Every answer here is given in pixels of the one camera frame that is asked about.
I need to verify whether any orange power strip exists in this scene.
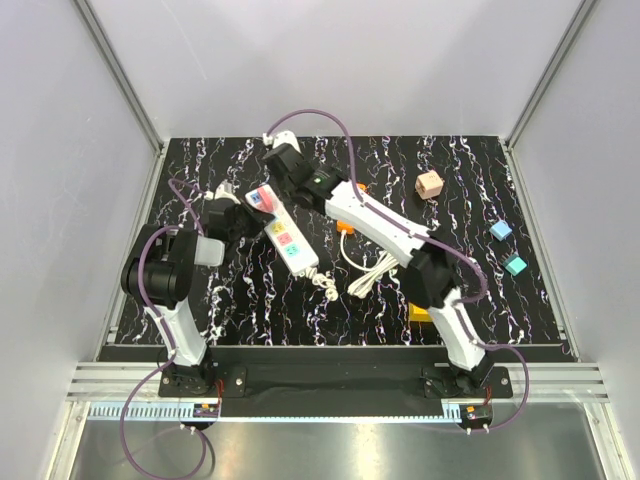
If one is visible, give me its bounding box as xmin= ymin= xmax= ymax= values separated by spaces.
xmin=335 ymin=183 xmax=369 ymax=235

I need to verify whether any yellow cube socket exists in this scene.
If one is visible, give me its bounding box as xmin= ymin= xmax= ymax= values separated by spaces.
xmin=408 ymin=303 xmax=432 ymax=323

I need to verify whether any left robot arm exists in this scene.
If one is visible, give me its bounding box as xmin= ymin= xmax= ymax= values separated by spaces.
xmin=120 ymin=198 xmax=275 ymax=396

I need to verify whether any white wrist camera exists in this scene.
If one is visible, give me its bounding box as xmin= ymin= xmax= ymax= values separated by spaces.
xmin=262 ymin=130 xmax=301 ymax=153
xmin=203 ymin=181 xmax=239 ymax=203

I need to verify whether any beige cube socket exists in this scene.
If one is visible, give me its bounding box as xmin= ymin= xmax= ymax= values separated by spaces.
xmin=415 ymin=170 xmax=444 ymax=200

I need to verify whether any pink plug adapter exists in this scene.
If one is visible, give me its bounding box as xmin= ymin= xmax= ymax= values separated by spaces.
xmin=256 ymin=185 xmax=279 ymax=214

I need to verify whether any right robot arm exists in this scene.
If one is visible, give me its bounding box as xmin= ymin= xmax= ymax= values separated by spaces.
xmin=263 ymin=143 xmax=494 ymax=397

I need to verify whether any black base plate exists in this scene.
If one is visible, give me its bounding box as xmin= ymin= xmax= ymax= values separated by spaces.
xmin=159 ymin=346 xmax=513 ymax=400

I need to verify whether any white coiled power cable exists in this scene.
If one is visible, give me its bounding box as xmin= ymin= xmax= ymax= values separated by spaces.
xmin=339 ymin=232 xmax=401 ymax=300

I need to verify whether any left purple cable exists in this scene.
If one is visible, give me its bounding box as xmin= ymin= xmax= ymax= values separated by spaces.
xmin=118 ymin=178 xmax=216 ymax=476

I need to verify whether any white multicolour power strip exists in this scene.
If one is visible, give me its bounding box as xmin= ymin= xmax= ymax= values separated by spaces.
xmin=245 ymin=186 xmax=319 ymax=277

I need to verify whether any light blue usb charger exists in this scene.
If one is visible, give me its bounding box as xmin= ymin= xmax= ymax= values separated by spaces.
xmin=490 ymin=220 xmax=513 ymax=241

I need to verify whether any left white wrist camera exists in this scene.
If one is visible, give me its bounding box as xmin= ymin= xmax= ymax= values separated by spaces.
xmin=203 ymin=181 xmax=239 ymax=203

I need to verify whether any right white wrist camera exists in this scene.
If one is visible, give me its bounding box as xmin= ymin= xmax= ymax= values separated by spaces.
xmin=262 ymin=130 xmax=301 ymax=153

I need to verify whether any teal usb charger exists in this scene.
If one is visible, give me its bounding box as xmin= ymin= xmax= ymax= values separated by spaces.
xmin=502 ymin=254 xmax=528 ymax=276

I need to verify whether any white strip cord plug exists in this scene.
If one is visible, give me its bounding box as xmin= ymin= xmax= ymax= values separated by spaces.
xmin=304 ymin=267 xmax=339 ymax=302

